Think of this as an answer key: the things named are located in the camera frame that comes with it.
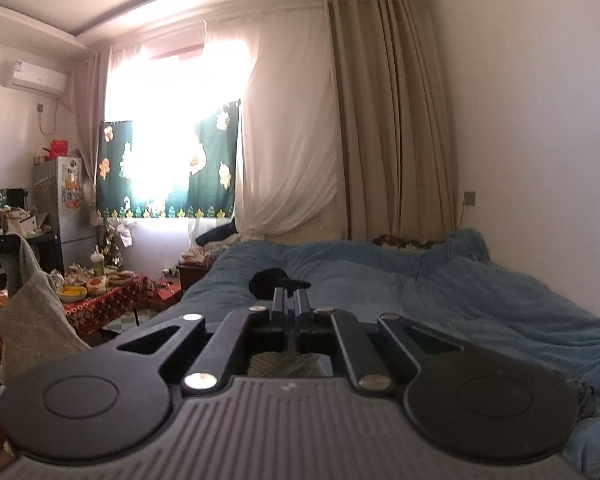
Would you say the yellow food bowl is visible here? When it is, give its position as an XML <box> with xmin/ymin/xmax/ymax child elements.
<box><xmin>57</xmin><ymin>285</ymin><xmax>87</xmax><ymax>304</ymax></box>

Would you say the dark wooden nightstand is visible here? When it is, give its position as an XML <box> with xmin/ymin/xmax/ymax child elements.
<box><xmin>178</xmin><ymin>262</ymin><xmax>211</xmax><ymax>292</ymax></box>

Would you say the wall power socket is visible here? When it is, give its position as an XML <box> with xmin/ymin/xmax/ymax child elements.
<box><xmin>463</xmin><ymin>191</ymin><xmax>477</xmax><ymax>207</ymax></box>

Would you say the red patterned tablecloth table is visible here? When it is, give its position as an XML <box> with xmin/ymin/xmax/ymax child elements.
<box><xmin>0</xmin><ymin>276</ymin><xmax>152</xmax><ymax>363</ymax></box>

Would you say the grey polo shirt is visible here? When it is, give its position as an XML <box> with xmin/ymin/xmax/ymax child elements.
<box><xmin>0</xmin><ymin>234</ymin><xmax>90</xmax><ymax>387</ymax></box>

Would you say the silver refrigerator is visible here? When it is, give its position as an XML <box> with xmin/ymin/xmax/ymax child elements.
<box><xmin>32</xmin><ymin>156</ymin><xmax>97</xmax><ymax>272</ymax></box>

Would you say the blue fleece duvet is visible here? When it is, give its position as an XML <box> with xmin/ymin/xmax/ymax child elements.
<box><xmin>176</xmin><ymin>230</ymin><xmax>600</xmax><ymax>479</ymax></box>

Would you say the white sheer curtain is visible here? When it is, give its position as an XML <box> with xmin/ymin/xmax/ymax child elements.
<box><xmin>72</xmin><ymin>6</ymin><xmax>341</xmax><ymax>237</ymax></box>

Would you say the green lidded drink cup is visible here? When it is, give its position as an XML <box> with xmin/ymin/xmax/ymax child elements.
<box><xmin>91</xmin><ymin>246</ymin><xmax>105</xmax><ymax>276</ymax></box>

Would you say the beige drape curtain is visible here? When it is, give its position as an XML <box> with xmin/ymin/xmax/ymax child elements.
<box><xmin>325</xmin><ymin>0</ymin><xmax>457</xmax><ymax>240</ymax></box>

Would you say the white air conditioner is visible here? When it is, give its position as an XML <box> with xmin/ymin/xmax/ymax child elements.
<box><xmin>0</xmin><ymin>60</ymin><xmax>67</xmax><ymax>98</ymax></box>

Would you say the green christmas window curtain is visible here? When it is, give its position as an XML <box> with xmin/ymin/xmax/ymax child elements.
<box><xmin>96</xmin><ymin>101</ymin><xmax>240</xmax><ymax>219</ymax></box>

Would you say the black garment on bed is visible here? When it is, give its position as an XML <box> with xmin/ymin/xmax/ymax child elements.
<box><xmin>249</xmin><ymin>268</ymin><xmax>311</xmax><ymax>300</ymax></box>

